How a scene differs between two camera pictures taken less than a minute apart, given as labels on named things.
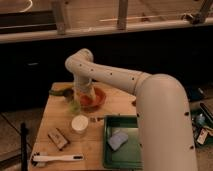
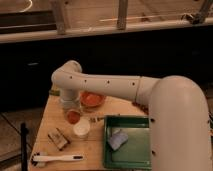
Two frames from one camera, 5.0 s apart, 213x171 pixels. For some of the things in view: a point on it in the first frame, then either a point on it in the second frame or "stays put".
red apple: (86, 100) to (73, 117)
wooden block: (59, 139) stays put
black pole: (24, 156) stays put
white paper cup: (79, 124) stays put
